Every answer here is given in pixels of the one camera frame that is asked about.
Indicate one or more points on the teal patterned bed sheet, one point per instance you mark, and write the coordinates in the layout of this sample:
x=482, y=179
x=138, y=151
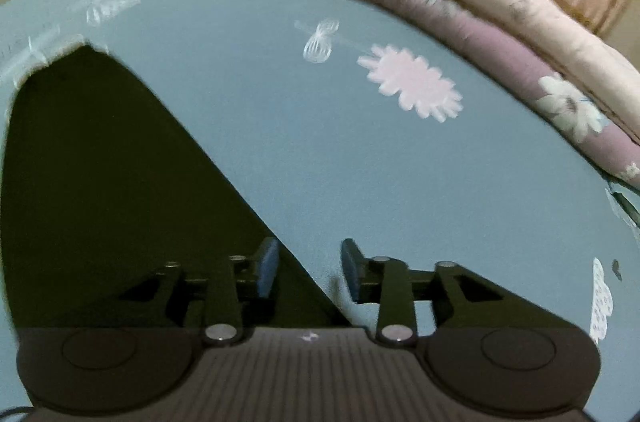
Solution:
x=334, y=119

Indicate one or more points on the black drawstring pants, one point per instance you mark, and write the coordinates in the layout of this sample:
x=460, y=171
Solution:
x=101, y=188

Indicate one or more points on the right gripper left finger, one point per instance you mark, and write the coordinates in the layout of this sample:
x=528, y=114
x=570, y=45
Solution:
x=234, y=287

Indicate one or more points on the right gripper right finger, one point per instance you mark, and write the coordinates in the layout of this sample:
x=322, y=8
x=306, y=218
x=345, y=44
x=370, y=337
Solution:
x=386, y=282

